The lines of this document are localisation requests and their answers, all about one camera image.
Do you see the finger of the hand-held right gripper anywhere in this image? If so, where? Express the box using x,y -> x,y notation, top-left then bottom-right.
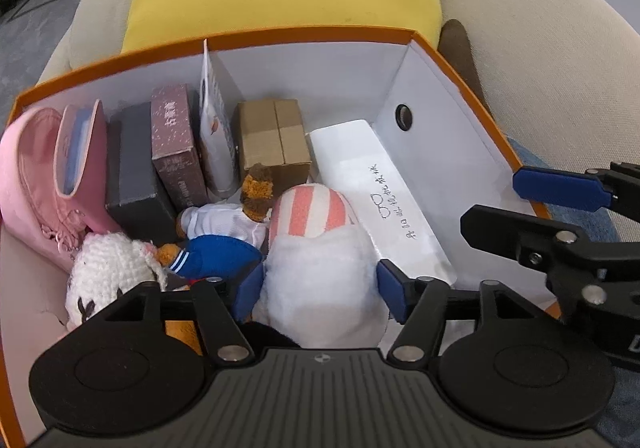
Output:
460,205 -> 640,325
512,161 -> 640,224

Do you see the white penguin plush toy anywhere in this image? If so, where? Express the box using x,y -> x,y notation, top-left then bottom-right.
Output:
241,182 -> 391,352

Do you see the crocheted bunny doll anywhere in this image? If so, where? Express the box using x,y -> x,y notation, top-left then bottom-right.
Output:
65,232 -> 169,332

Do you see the bear plush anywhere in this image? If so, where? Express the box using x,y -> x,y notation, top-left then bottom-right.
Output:
155,162 -> 275,358

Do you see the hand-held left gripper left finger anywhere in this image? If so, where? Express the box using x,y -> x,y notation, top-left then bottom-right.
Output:
97,264 -> 266,365

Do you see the orange cardboard box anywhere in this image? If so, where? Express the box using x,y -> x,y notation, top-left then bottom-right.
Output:
0,26 -> 565,448

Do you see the mauve patterned box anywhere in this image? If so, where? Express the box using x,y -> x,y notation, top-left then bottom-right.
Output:
150,83 -> 210,214

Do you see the small brown cardboard box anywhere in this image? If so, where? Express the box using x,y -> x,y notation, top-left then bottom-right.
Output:
236,98 -> 314,189

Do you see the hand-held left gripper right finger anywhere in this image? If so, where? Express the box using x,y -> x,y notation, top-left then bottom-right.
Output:
375,259 -> 540,366

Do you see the long white box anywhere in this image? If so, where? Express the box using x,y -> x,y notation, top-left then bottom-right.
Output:
305,119 -> 459,292

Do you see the dark grey box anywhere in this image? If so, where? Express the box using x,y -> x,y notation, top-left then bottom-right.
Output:
105,102 -> 179,247

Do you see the white printed packet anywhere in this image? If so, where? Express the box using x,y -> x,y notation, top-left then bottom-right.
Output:
198,38 -> 240,202

